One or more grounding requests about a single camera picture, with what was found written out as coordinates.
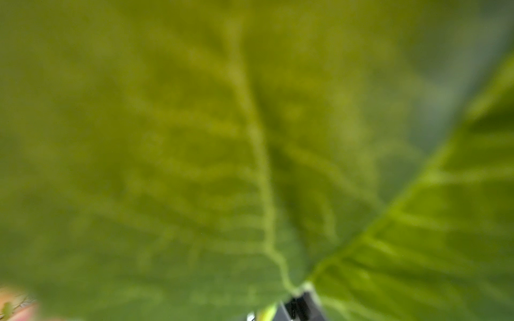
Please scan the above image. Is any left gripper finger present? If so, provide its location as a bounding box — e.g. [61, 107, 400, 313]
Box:
[284, 292, 327, 321]

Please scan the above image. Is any upper sunflower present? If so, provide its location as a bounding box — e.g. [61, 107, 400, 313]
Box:
[1, 1, 513, 320]

